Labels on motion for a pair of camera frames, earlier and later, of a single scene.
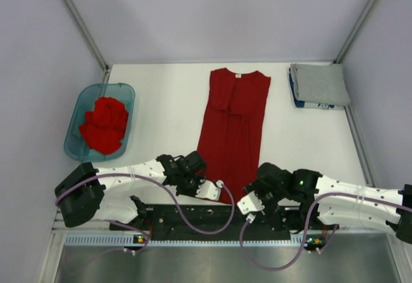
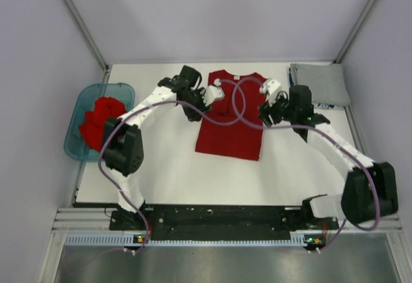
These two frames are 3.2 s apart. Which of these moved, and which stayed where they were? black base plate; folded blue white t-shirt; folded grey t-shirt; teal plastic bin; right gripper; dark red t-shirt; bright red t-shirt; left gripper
Moved: dark red t-shirt; left gripper; right gripper
Stayed: folded grey t-shirt; teal plastic bin; black base plate; bright red t-shirt; folded blue white t-shirt
